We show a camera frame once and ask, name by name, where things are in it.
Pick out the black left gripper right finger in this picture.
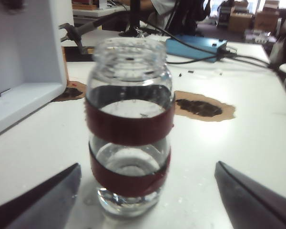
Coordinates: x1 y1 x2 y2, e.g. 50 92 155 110
214 161 286 229

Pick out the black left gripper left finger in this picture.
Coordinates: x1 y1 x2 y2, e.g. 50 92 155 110
0 163 82 229

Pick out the glass jar with red bands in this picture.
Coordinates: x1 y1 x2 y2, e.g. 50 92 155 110
84 37 176 218

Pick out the white AUX water dispenser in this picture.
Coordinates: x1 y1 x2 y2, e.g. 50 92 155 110
0 0 75 141

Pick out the large torn honeycomb tabletop hole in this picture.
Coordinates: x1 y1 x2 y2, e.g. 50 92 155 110
174 90 236 123

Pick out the copper metal tin can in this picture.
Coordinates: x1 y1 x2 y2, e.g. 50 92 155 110
62 59 69 84

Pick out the blue electronics box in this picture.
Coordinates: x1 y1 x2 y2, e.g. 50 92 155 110
165 34 228 63

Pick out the black soldering iron stand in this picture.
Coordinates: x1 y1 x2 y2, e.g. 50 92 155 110
58 22 96 62

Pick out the cardboard box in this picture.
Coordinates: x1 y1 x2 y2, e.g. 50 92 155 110
254 10 281 34
228 11 253 33

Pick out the black soldering iron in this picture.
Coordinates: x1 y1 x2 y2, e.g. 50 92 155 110
72 10 134 35

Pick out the black pole with base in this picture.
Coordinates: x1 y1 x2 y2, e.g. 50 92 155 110
119 0 146 37

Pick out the person in white shirt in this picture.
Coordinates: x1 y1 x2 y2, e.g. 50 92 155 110
149 0 182 30

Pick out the black cable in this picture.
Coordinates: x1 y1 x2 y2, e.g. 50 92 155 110
138 20 182 41
166 49 279 71

